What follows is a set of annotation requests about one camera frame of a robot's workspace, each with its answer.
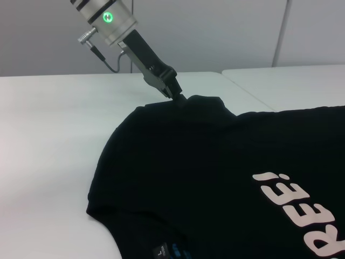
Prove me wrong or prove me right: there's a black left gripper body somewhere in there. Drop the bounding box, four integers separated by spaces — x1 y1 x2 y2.
118 30 169 94

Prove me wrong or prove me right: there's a thin cable on left arm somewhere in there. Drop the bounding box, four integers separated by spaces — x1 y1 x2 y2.
91 45 125 73

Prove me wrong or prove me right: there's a silver plug on left arm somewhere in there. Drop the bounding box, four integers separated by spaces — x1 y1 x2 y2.
77 26 99 44

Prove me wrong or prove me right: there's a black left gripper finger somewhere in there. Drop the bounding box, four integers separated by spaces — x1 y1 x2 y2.
164 91 178 107
162 67 188 108

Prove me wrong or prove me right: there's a black T-shirt with FREE print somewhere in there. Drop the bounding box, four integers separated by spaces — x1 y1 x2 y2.
86 94 345 259

